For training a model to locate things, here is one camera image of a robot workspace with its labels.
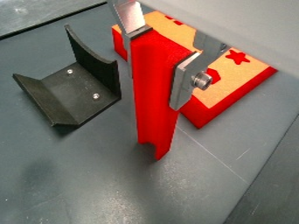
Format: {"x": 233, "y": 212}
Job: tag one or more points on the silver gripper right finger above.
{"x": 190, "y": 71}

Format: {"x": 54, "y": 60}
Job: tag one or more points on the black curved holder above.
{"x": 77, "y": 93}

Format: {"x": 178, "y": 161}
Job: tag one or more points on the tall red arch peg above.
{"x": 155, "y": 55}

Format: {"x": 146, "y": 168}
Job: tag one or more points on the red shape sorting board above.
{"x": 237, "y": 72}

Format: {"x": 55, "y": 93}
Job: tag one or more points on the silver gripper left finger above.
{"x": 130, "y": 19}

